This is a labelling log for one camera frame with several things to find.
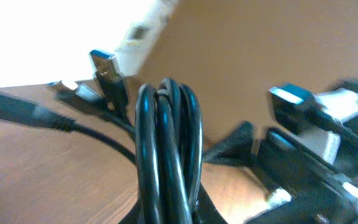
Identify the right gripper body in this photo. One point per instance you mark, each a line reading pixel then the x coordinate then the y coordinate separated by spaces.
pixel 316 186

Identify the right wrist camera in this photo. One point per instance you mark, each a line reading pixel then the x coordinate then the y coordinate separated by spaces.
pixel 312 118

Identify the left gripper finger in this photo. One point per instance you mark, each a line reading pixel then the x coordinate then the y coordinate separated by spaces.
pixel 207 212

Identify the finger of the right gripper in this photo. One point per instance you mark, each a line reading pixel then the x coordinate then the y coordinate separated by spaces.
pixel 235 148

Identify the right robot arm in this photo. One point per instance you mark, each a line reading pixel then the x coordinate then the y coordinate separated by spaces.
pixel 349 137

